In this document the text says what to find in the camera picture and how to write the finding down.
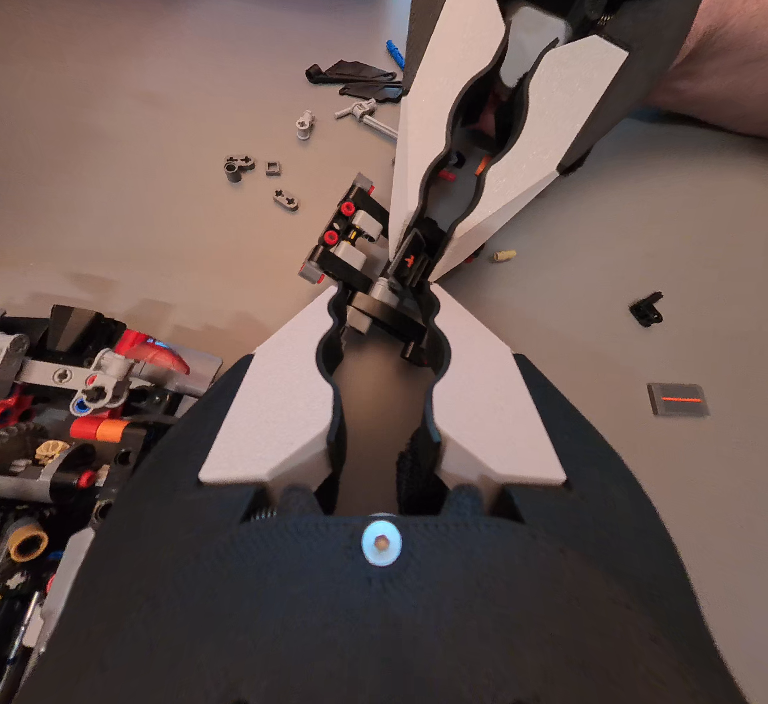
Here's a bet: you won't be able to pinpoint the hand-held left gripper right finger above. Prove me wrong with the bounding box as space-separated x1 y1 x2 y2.
396 283 568 516

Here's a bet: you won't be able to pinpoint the lego car chassis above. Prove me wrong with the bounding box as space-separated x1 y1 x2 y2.
0 305 223 693

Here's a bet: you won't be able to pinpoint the black lego panel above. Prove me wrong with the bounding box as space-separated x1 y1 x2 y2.
305 60 404 101

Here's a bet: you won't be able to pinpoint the black connector with axle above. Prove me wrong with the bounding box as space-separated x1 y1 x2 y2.
629 291 665 328

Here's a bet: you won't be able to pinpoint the person's right hand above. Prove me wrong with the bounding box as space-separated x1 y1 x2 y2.
480 88 511 137

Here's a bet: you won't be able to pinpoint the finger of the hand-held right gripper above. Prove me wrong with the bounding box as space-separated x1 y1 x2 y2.
428 33 631 285
386 0 509 265

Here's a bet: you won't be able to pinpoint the dark lego tile red stripe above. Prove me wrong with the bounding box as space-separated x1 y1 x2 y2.
647 381 710 418

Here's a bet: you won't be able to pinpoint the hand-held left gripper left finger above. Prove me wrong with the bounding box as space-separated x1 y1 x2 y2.
198 285 349 516

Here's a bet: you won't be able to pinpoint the scattered lego pieces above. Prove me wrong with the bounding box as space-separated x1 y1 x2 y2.
294 39 488 179

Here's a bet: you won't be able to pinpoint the black grey lego subassembly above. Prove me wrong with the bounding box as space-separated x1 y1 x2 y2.
298 172 448 365

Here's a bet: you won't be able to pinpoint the person's right forearm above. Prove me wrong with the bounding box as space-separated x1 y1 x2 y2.
651 0 768 137

